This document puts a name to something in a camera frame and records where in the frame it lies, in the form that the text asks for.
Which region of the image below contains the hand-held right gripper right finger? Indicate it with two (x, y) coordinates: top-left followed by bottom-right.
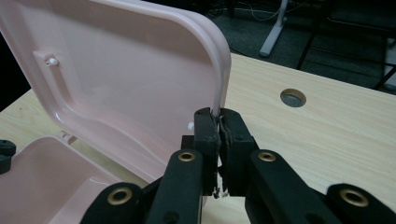
(218, 107), (260, 198)

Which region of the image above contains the white desk with metal legs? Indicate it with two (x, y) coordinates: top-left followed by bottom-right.
(259, 0), (290, 59)

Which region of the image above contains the pink plastic storage box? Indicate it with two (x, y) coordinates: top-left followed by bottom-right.
(0, 0), (233, 224)

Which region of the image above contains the bundle of floor cables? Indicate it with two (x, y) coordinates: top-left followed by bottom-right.
(199, 0), (283, 22)

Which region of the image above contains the black metal chair frame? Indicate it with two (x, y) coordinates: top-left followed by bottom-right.
(295, 0), (396, 91)

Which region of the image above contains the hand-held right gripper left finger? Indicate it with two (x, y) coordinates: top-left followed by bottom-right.
(181, 106), (221, 198)

